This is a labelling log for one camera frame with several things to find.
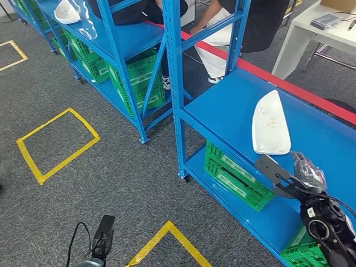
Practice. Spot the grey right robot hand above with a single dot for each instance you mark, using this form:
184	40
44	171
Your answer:
308	175

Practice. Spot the white plastic part orange writing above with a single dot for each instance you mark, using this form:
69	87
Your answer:
271	125

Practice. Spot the person's forearm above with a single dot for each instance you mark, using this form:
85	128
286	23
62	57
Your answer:
207	16

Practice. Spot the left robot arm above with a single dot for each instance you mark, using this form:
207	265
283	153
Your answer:
90	263

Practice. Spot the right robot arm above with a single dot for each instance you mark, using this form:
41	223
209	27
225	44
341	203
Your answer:
328	225

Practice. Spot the blue metal shelf rack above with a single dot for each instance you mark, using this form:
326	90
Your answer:
133	37
51	40
228	110

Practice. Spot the clear plastic film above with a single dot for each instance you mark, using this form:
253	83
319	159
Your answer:
313	172

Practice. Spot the long red strip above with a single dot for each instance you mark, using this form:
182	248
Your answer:
277	83

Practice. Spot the white table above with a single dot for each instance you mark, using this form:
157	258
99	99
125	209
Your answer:
328	35

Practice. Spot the grey flat device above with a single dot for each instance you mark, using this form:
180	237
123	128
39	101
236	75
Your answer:
325	20

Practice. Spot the black pen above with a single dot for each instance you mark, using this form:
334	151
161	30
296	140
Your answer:
351	24

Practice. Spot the crumpled yellow floor tape square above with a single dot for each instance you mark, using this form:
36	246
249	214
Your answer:
188	244

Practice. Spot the cardboard box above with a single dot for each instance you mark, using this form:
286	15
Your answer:
339	4

